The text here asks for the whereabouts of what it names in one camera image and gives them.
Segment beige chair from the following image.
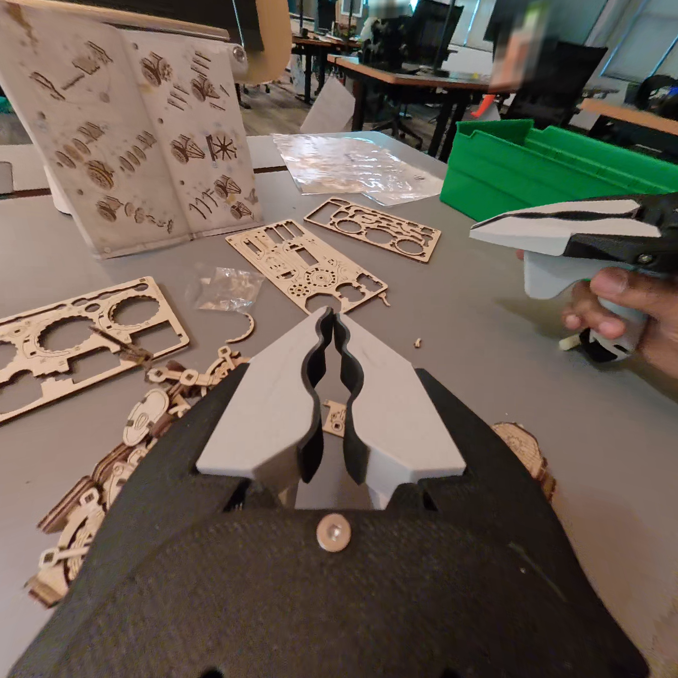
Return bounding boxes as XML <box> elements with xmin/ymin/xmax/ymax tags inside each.
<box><xmin>233</xmin><ymin>0</ymin><xmax>293</xmax><ymax>86</ymax></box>

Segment wooden vehicle model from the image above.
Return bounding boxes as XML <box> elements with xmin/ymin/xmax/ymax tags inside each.
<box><xmin>25</xmin><ymin>344</ymin><xmax>252</xmax><ymax>609</ymax></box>

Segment large clear plastic bag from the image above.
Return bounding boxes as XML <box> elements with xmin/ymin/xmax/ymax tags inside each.
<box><xmin>272</xmin><ymin>132</ymin><xmax>444</xmax><ymax>208</ymax></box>

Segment green plastic bin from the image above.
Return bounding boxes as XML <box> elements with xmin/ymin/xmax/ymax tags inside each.
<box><xmin>439</xmin><ymin>119</ymin><xmax>678</xmax><ymax>224</ymax></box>

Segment small slotted wooden piece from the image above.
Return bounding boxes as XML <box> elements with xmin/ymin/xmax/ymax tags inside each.
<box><xmin>321</xmin><ymin>399</ymin><xmax>348</xmax><ymax>438</ymax></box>

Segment person's right hand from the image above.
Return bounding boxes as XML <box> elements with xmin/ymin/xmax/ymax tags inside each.
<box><xmin>563</xmin><ymin>266</ymin><xmax>678</xmax><ymax>383</ymax></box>

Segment instruction booklet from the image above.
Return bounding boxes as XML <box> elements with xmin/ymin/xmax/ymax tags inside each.
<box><xmin>0</xmin><ymin>0</ymin><xmax>264</xmax><ymax>261</ymax></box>

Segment black office chair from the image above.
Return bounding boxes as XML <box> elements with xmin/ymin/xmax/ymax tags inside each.
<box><xmin>364</xmin><ymin>0</ymin><xmax>463</xmax><ymax>150</ymax></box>
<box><xmin>503</xmin><ymin>43</ymin><xmax>608</xmax><ymax>129</ymax></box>

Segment wooden sheet with round holes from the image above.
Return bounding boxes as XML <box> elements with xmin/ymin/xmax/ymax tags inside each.
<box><xmin>304</xmin><ymin>196</ymin><xmax>442</xmax><ymax>264</ymax></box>

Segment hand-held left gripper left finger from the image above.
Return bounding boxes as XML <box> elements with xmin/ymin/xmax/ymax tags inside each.
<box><xmin>195</xmin><ymin>306</ymin><xmax>335</xmax><ymax>506</ymax></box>

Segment thin dark wooden piece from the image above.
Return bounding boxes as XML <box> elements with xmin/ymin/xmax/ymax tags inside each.
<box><xmin>88</xmin><ymin>324</ymin><xmax>156</xmax><ymax>368</ymax></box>

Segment white paper sheet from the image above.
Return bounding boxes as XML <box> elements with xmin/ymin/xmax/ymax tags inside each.
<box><xmin>299</xmin><ymin>76</ymin><xmax>357</xmax><ymax>136</ymax></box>

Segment grey desk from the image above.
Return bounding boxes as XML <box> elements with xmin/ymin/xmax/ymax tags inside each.
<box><xmin>0</xmin><ymin>130</ymin><xmax>678</xmax><ymax>678</ymax></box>

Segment small clear plastic bag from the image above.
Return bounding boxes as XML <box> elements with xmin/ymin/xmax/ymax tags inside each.
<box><xmin>193</xmin><ymin>266</ymin><xmax>266</xmax><ymax>314</ymax></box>

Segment black monitor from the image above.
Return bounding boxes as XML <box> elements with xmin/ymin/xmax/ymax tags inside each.
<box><xmin>103</xmin><ymin>0</ymin><xmax>266</xmax><ymax>52</ymax></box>

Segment wooden sheet with rectangular cutouts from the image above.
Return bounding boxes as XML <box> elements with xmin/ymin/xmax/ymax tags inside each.
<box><xmin>0</xmin><ymin>276</ymin><xmax>190</xmax><ymax>424</ymax></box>

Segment curved wooden piece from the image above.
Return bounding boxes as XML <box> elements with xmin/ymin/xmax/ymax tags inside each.
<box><xmin>226</xmin><ymin>312</ymin><xmax>256</xmax><ymax>345</ymax></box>

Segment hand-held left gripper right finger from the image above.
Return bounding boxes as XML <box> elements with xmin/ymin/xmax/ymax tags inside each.
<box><xmin>334</xmin><ymin>313</ymin><xmax>468</xmax><ymax>510</ymax></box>

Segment wood-topped office desk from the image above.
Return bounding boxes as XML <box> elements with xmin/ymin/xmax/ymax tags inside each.
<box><xmin>327</xmin><ymin>53</ymin><xmax>510</xmax><ymax>161</ymax></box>
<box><xmin>579</xmin><ymin>97</ymin><xmax>678</xmax><ymax>145</ymax></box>

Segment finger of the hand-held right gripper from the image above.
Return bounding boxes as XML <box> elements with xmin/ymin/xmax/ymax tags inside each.
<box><xmin>495</xmin><ymin>197</ymin><xmax>645</xmax><ymax>222</ymax></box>
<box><xmin>469</xmin><ymin>213</ymin><xmax>663</xmax><ymax>256</ymax></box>

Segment wooden sheet with gear parts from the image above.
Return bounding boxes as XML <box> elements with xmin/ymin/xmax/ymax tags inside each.
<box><xmin>226</xmin><ymin>219</ymin><xmax>389</xmax><ymax>314</ymax></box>

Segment round wooden wheel assembly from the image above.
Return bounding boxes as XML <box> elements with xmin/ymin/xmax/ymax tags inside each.
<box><xmin>492</xmin><ymin>421</ymin><xmax>557</xmax><ymax>504</ymax></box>

